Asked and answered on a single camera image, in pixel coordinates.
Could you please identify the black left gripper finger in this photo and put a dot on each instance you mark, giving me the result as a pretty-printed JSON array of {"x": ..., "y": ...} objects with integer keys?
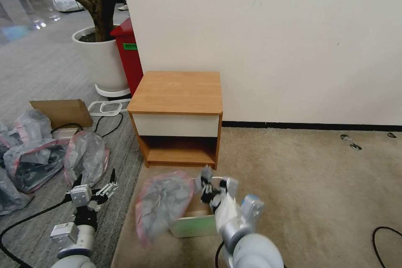
[
  {"x": 78, "y": 181},
  {"x": 108, "y": 189}
]

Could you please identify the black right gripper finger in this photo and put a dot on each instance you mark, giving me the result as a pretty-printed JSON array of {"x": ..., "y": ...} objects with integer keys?
[
  {"x": 205, "y": 198},
  {"x": 205, "y": 185}
]

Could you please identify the grey garbage bag pink rim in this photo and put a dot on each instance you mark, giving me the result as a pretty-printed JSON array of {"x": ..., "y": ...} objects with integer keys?
[{"x": 160, "y": 205}]

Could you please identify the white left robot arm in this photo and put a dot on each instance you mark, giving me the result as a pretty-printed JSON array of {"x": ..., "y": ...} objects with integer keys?
[{"x": 75, "y": 249}]

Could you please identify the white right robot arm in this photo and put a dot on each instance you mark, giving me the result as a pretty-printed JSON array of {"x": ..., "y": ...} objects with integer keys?
[{"x": 248, "y": 243}]

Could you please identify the grey filled plastic bag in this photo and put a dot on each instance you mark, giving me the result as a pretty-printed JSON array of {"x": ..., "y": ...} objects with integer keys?
[{"x": 86, "y": 158}]

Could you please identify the white rectangular trash can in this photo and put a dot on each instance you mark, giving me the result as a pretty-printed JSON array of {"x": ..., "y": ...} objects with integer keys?
[{"x": 194, "y": 225}]

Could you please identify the grey bag with black contents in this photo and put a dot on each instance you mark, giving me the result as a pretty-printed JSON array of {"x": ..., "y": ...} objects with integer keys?
[{"x": 34, "y": 164}]

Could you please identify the grey crumpled plastic bag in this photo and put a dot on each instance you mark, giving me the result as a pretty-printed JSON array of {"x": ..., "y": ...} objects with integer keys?
[
  {"x": 31, "y": 125},
  {"x": 11, "y": 195}
]

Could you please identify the white background bag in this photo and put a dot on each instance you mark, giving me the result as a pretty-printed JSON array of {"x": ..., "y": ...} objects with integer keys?
[{"x": 66, "y": 3}]

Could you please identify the white flat box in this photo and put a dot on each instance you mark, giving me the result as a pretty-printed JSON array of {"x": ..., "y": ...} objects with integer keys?
[{"x": 64, "y": 132}]

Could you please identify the white nightstand drawer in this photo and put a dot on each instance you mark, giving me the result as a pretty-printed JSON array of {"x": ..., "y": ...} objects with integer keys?
[{"x": 174, "y": 125}]

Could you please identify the brown cardboard box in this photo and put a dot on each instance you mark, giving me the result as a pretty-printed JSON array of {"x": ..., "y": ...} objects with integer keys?
[{"x": 62, "y": 112}]

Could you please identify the white pot saucer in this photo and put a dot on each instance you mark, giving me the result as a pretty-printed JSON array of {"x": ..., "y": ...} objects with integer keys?
[{"x": 110, "y": 93}]

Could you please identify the wooden nightstand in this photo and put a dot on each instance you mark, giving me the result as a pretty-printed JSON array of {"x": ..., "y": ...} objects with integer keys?
[{"x": 177, "y": 92}]

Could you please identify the white round plant pot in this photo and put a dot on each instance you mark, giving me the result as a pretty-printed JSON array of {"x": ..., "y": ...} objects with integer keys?
[{"x": 100, "y": 60}]

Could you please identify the red bin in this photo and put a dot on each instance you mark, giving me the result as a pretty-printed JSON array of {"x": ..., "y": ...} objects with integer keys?
[{"x": 130, "y": 57}]

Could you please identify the small dark floor scrap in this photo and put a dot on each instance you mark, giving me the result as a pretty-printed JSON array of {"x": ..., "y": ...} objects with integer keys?
[
  {"x": 355, "y": 146},
  {"x": 345, "y": 137},
  {"x": 392, "y": 135}
]

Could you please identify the green label sticker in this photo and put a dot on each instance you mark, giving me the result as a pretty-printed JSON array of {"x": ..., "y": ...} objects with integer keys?
[{"x": 130, "y": 46}]

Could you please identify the person's shoe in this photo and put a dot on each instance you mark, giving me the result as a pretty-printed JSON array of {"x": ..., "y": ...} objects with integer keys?
[{"x": 123, "y": 6}]

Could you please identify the brown tree trunk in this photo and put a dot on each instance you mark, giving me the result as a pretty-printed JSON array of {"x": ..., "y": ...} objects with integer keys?
[{"x": 97, "y": 1}]

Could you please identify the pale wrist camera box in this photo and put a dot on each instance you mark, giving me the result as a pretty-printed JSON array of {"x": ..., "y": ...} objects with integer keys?
[
  {"x": 80, "y": 195},
  {"x": 232, "y": 187}
]

